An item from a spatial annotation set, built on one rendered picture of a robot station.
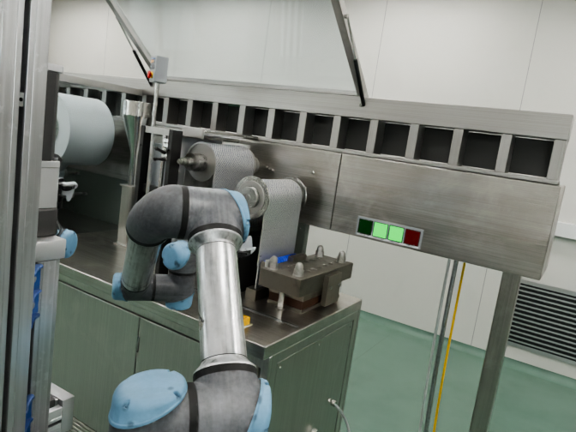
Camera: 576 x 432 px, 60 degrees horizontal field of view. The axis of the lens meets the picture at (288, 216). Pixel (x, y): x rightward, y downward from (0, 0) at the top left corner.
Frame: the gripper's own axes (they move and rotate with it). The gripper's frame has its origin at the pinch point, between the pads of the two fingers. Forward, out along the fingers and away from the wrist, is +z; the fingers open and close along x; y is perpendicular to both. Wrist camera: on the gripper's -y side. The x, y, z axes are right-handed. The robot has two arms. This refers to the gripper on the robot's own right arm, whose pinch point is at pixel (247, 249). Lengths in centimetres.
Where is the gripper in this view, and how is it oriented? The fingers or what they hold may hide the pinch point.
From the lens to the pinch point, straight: 165.3
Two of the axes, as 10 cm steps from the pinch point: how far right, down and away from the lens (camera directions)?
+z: 5.3, -0.6, 8.5
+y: 1.2, -9.8, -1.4
